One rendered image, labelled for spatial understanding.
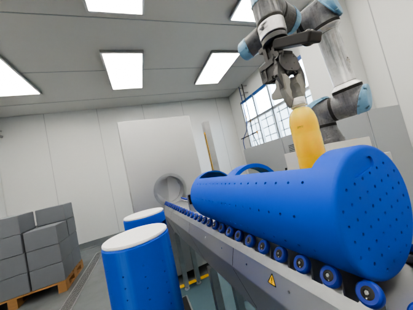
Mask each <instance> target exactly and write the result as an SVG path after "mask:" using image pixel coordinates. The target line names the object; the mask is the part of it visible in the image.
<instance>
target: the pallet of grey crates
mask: <svg viewBox="0 0 413 310"><path fill-rule="evenodd" d="M35 216H36V223H37V226H36V225H35V221H34V214H33V212H28V213H23V214H19V215H12V216H9V217H4V218H0V305H1V304H4V303H7V307H8V310H16V309H18V308H19V307H20V306H21V305H22V304H23V303H24V302H25V301H26V300H27V299H28V298H29V297H30V296H31V295H32V294H33V293H36V292H39V291H41V290H44V289H47V288H50V287H53V286H55V285H58V292H59V293H63V292H65V291H68V289H69V288H70V286H71V284H72V283H73V282H74V280H75V279H76V277H77V276H78V275H79V273H80V272H81V270H82V268H83V267H84V265H83V261H82V258H81V252H80V248H79V243H78V238H77V232H76V224H75V219H74V214H73V207H72V203H71V202H68V203H65V204H60V205H55V206H52V207H47V208H44V209H40V210H36V211H35Z"/></svg>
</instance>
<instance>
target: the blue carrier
mask: <svg viewBox="0 0 413 310"><path fill-rule="evenodd" d="M247 169H254V170H257V171H258V172H260V173H251V174H244V175H241V173H242V172H244V171H245V170H247ZM191 201H192V205H193V206H194V208H195V209H196V211H198V213H200V214H201V215H203V216H205V217H208V218H211V219H213V220H216V221H218V222H221V223H224V224H225V225H228V226H231V227H233V228H236V229H239V230H241V231H244V232H246V233H249V234H252V235H254V236H257V237H260V238H261V239H265V240H267V241H269V242H272V243H274V244H277V245H280V246H282V247H285V248H288V249H290V250H292V251H295V252H297V253H300V254H303V255H305V256H308V257H310V258H313V259H315V260H318V261H320V262H323V263H326V264H328V265H331V266H333V267H335V268H339V269H341V270H343V271H346V272H349V273H351V274H354V275H356V276H359V277H362V278H364V279H367V280H370V281H373V282H384V281H387V280H390V279H392V278H393V277H395V276H396V275H397V274H398V273H399V272H400V271H401V270H402V268H403V266H404V265H405V263H406V261H407V258H408V256H409V252H410V250H411V245H412V237H413V216H412V207H411V201H410V197H409V193H408V191H407V188H406V184H405V182H404V180H403V178H402V176H401V174H400V172H399V170H398V168H397V167H396V165H395V164H394V163H393V161H392V160H391V159H390V158H389V157H388V156H387V155H386V154H385V153H384V152H382V151H381V150H379V149H377V148H375V147H373V146H369V145H356V146H349V147H345V148H339V149H332V150H330V151H327V152H325V153H324V154H322V155H321V156H320V157H319V158H318V159H317V160H316V162H315V163H314V165H313V166H312V168H308V169H296V170H283V171H276V172H274V171H273V170H272V169H271V168H269V167H268V166H266V165H263V164H247V165H241V166H239V167H237V168H235V169H233V170H232V171H231V172H230V173H229V174H228V175H227V174H226V173H224V172H221V171H218V170H212V171H208V172H204V173H202V174H201V175H199V176H198V177H197V178H196V179H195V181H194V182H193V184H192V188H191Z"/></svg>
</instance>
